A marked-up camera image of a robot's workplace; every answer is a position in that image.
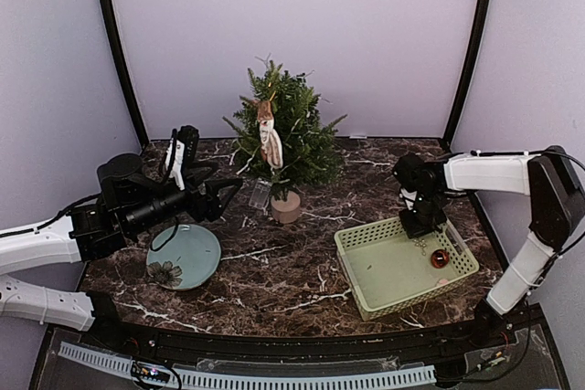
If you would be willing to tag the white snowman ornament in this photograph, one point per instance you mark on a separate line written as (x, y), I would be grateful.
(271, 145)

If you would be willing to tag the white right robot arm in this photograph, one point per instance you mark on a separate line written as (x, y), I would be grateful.
(549, 179)

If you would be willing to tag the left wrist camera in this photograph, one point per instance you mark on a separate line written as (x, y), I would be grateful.
(180, 154)

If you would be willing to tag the red ball ornament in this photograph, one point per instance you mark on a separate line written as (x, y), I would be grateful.
(440, 258)

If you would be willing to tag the black left corner post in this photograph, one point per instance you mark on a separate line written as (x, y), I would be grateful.
(122, 71)

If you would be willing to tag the black right corner post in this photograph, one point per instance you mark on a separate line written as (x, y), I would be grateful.
(465, 80)

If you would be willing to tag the small green christmas tree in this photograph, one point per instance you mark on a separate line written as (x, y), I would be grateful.
(310, 156)

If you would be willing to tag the green perforated plastic basket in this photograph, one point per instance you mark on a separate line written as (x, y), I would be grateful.
(387, 274)

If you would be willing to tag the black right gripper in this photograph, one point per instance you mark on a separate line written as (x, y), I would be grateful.
(415, 229)

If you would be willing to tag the pink tree pot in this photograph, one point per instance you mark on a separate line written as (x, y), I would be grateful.
(287, 210)

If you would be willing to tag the black corner post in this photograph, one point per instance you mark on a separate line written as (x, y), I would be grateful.
(465, 80)
(122, 71)

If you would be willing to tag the black front rail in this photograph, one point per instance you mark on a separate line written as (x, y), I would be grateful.
(447, 344)

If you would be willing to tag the teal flower plate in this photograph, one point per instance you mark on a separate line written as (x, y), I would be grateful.
(183, 257)

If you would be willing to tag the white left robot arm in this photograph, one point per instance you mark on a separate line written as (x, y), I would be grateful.
(128, 204)

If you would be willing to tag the clear battery box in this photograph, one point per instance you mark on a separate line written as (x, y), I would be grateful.
(260, 195)

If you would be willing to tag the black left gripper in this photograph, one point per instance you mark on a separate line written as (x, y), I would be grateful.
(211, 206)

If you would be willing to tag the small silver bell cluster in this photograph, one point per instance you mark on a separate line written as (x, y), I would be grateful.
(422, 245)

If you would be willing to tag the white slotted cable duct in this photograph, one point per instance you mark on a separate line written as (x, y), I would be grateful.
(224, 374)

